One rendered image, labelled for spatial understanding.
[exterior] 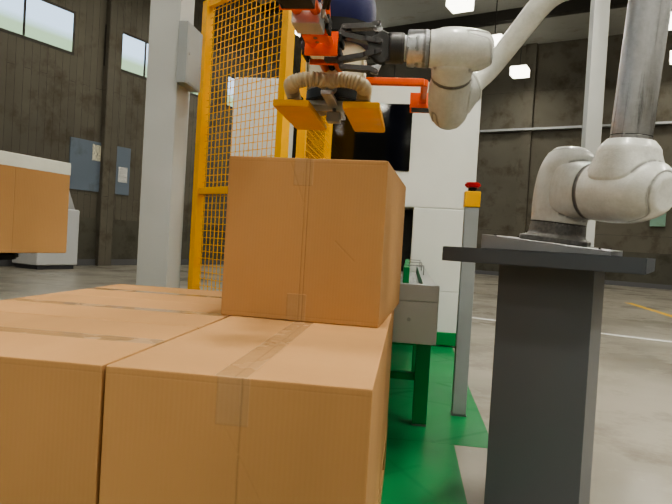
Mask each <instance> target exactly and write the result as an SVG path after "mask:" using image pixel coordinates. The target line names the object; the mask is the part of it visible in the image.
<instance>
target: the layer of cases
mask: <svg viewBox="0 0 672 504"><path fill-rule="evenodd" d="M221 302H222V291H211V290H198V289H184V288H170V287H156V286H142V285H128V284H116V285H109V286H101V287H94V288H87V289H79V290H72V291H65V292H57V293H50V294H42V295H35V296H28V297H20V298H13V299H6V300H0V504H377V498H378V490H379V482H380V474H381V466H382V458H383V451H384V443H385V435H386V427H387V419H388V402H389V386H390V370H391V353H392V337H393V321H394V310H393V311H392V312H391V313H390V315H389V316H388V317H387V318H386V319H385V320H384V322H383V323H382V324H381V325H380V326H379V327H378V328H369V327H358V326H346V325H334V324H323V323H311V322H300V321H288V320H277V319H266V318H254V317H242V316H231V315H222V314H221Z"/></svg>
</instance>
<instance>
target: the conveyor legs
mask: <svg viewBox="0 0 672 504"><path fill-rule="evenodd" d="M392 344H401V345H413V350H412V366H411V371H399V370H390V378H393V379H405V380H414V387H413V403H412V419H411V425H413V426H424V427H426V419H427V403H428V387H429V371H430V355H431V345H422V344H410V343H397V342H392Z"/></svg>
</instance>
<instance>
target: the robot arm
mask: <svg viewBox="0 0 672 504"><path fill-rule="evenodd" d="M565 1H568V0H529V2H528V3H527V4H526V5H525V7H524V8H523V9H522V11H521V12H520V13H519V15H518V16H517V17H516V19H515V20H514V21H513V23H512V24H511V26H510V27H509V28H508V30H507V31H506V32H505V34H504V35H503V36H502V38H501V39H500V41H499V42H498V43H497V45H496V46H495V44H494V39H493V37H492V35H491V34H490V32H488V31H485V30H481V29H477V28H471V27H461V26H449V27H441V28H438V29H431V30H429V29H409V30H408V35H405V33H404V32H387V31H385V30H383V29H382V26H381V21H380V20H379V19H378V20H375V21H373V22H366V23H343V24H342V25H341V28H340V30H339V31H338V32H339V34H342V37H343V39H344V40H348V41H353V42H358V43H363V44H366V45H368V46H369V47H368V51H364V52H360V53H354V54H348V55H343V56H338V54H337V56H310V57H311V59H324V62H325V63H337V64H338V65H339V68H340V70H341V71H347V72H360V73H370V74H372V75H374V76H378V72H379V70H380V67H381V66H384V65H386V64H404V62H406V67H408V68H431V80H430V83H429V90H428V110H429V115H430V118H431V120H432V122H434V123H435V125H436V126H438V127H439V128H441V129H444V130H452V129H456V128H458V127H459V126H460V125H461V124H462V123H463V122H464V121H465V119H466V117H467V114H468V113H470V111H471V109H472V108H473V107H474V105H475V104H476V103H477V102H478V101H479V100H480V99H481V96H482V90H483V89H484V88H485V87H486V86H487V85H488V84H490V83H491V82H492V81H493V80H494V79H495V78H496V77H497V76H498V74H499V73H500V72H501V71H502V70H503V69H504V67H505V66H506V65H507V64H508V62H509V61H510V60H511V59H512V58H513V56H514V55H515V54H516V53H517V51H518V50H519V49H520V48H521V46H522V45H523V44H524V43H525V41H526V40H527V39H528V38H529V37H530V35H531V34H532V33H533V32H534V30H535V29H536V28H537V27H538V25H539V24H540V23H541V22H542V21H543V19H544V18H545V17H546V16H547V15H548V14H549V13H550V12H551V11H552V10H553V9H554V8H555V7H556V6H558V5H559V4H561V3H563V2H565ZM671 8H672V0H628V5H627V12H626V20H625V27H624V34H623V42H622V49H621V56H620V64H619V71H618V78H617V86H616V93H615V100H614V108H613V115H612V122H611V130H610V137H609V138H608V139H606V140H605V141H604V142H603V143H602V144H601V145H600V146H599V147H598V148H597V152H596V154H595V156H594V155H593V154H592V152H590V151H588V150H587V149H585V148H583V147H578V146H562V147H557V148H555V149H553V150H552V151H551V152H549V153H548V154H547V156H546V157H545V159H544V161H543V162H542V164H541V166H540V169H539V171H538V174H537V178H536V183H535V188H534V193H533V200H532V214H531V221H530V225H529V230H528V232H526V233H520V234H519V238H520V239H528V240H535V241H543V242H551V243H558V244H566V245H573V246H581V247H591V242H589V241H587V240H586V230H587V223H588V220H596V221H600V222H608V223H638V222H644V221H648V220H652V219H655V218H657V217H660V216H662V215H664V214H665V213H666V212H668V211H669V210H670V209H671V208H672V168H671V167H670V166H669V165H668V164H666V163H665V161H664V157H663V150H662V148H661V147H660V145H659V144H658V143H657V141H655V140H653V134H654V127H655V120H656V113H657V106H658V99H659V92H660V85H661V78H662V71H663V64H664V57H665V50H666V43H667V36H668V29H669V22H670V15H671ZM372 30H374V31H378V33H376V34H375V35H374V36H367V35H366V36H364V35H359V34H354V33H349V32H353V31H372ZM370 59H371V60H373V61H374V62H375V63H376V64H377V65H372V66H368V65H355V64H343V63H349V62H355V61H361V60H370Z"/></svg>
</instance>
